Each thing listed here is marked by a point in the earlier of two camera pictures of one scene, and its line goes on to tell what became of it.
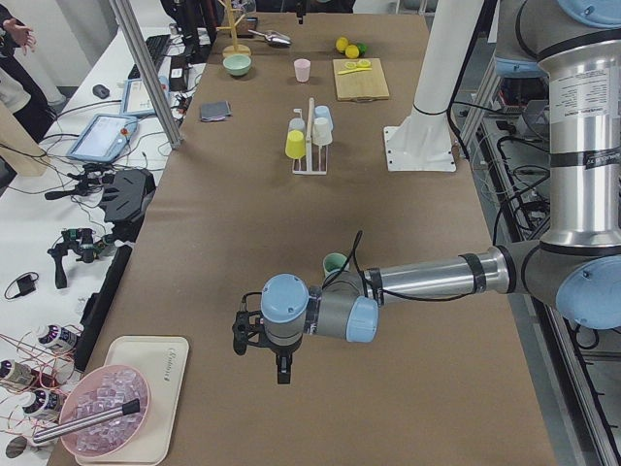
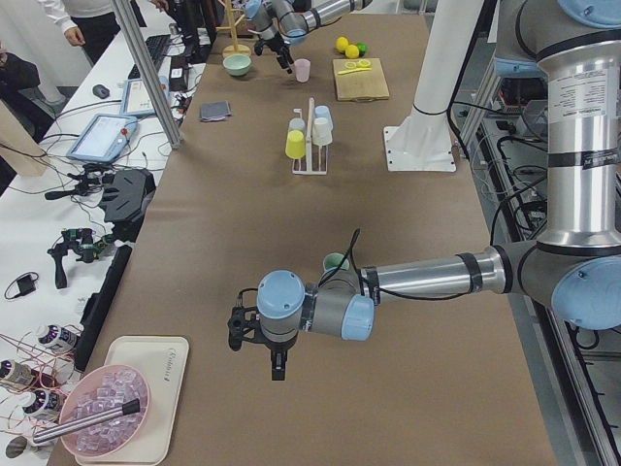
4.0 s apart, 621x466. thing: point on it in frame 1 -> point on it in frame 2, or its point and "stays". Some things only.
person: x=16 y=88 -> x=93 y=23
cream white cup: x=321 y=134 stays
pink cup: x=302 y=69 stays
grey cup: x=297 y=123 stays
